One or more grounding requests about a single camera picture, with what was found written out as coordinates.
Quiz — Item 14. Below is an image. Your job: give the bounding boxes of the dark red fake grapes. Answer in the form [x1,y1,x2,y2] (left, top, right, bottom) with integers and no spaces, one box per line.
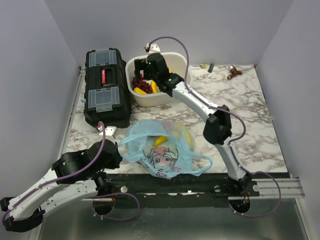
[131,74,153,94]

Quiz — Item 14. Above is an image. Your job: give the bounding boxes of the yellow fake banana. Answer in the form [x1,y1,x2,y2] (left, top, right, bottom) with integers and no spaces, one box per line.
[153,136,168,147]
[150,80,160,94]
[184,127,194,151]
[133,87,148,95]

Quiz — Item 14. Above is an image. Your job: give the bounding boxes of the blue printed plastic bag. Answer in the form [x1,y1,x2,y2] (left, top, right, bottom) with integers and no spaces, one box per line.
[118,119,213,179]

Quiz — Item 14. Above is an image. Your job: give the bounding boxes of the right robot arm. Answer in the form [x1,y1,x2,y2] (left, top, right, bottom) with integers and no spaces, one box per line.
[134,53,252,196]

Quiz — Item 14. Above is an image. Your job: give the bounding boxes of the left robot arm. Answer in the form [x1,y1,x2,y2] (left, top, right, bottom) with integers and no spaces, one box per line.
[0,139,122,233]

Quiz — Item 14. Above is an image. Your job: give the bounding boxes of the white plastic basin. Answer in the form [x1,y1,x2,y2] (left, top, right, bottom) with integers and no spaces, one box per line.
[125,52,193,107]

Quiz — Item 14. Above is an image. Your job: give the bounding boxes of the yellow hex key set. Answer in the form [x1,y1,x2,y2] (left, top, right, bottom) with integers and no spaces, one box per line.
[200,63,210,69]

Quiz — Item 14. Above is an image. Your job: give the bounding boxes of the black toolbox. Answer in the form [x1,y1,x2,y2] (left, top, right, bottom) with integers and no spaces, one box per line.
[83,48,132,129]

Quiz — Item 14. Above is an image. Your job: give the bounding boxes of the black screwdriver bit holder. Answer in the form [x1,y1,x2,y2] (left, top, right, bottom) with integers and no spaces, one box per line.
[208,63,215,73]

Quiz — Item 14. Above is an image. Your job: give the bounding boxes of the brown brass faucet valve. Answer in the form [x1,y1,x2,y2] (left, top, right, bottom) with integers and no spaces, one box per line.
[227,65,243,80]

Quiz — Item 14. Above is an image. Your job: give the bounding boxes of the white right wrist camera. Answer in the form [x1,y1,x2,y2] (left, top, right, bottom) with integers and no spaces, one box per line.
[144,43,161,55]

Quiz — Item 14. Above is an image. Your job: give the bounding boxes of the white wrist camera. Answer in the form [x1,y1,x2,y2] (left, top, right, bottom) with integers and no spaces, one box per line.
[97,126,118,139]
[144,43,161,55]

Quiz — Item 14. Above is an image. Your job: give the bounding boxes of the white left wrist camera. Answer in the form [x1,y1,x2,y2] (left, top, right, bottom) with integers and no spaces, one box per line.
[97,126,118,139]

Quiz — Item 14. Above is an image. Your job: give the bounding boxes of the aluminium frame rail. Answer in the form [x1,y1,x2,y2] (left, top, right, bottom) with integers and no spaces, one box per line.
[27,66,87,240]

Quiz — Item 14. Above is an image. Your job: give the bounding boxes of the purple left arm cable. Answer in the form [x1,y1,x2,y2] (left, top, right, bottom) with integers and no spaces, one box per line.
[1,121,107,227]

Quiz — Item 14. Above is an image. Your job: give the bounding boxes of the black mounting rail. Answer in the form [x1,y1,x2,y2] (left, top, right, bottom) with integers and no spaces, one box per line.
[92,173,259,212]

